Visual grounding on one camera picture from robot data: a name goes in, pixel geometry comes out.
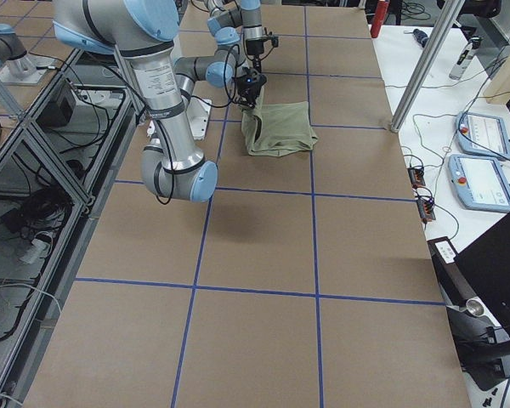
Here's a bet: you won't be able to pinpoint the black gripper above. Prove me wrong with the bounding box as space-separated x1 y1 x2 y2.
237 82 264 107
244 38 264 73

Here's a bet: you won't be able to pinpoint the olive green long-sleeve shirt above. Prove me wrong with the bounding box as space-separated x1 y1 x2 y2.
241 101 319 157

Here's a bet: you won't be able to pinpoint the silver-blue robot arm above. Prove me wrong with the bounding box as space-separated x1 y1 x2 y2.
202 0 267 73
54 1 264 202

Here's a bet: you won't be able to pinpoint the red cylinder bottle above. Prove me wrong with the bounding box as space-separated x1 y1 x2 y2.
370 0 389 38

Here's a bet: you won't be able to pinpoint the orange-black usb hub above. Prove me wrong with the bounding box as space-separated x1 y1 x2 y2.
407 167 426 189
416 196 436 224

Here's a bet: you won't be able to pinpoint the clear spray bottle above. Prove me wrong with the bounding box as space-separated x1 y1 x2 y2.
448 36 482 80

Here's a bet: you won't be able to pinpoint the far blue teach pendant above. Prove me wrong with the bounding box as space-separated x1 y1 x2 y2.
456 111 510 160

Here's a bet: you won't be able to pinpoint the blue teach pendant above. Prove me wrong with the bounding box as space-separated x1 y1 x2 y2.
456 111 510 160
448 154 510 213

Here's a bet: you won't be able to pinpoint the near blue teach pendant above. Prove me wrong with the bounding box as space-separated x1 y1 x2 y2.
448 154 510 213

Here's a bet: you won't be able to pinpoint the white power strip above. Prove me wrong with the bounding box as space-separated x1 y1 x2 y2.
19 235 52 264

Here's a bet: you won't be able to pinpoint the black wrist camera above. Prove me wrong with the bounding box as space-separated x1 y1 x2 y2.
263 30 279 48
235 66 267 88

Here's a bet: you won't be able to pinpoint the aluminium frame post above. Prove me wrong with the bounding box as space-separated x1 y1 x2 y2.
389 0 465 133

